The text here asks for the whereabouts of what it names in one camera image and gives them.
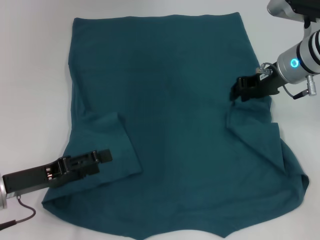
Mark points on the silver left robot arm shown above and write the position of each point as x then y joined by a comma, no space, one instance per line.
2,195

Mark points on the teal blue t-shirt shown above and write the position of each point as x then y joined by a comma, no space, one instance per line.
175,112

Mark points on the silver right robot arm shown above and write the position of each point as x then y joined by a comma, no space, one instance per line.
300,55

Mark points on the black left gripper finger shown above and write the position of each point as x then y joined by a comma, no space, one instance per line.
105,155

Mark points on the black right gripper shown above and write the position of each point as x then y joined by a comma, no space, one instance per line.
272,83

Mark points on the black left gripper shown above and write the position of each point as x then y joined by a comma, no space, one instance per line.
27,180

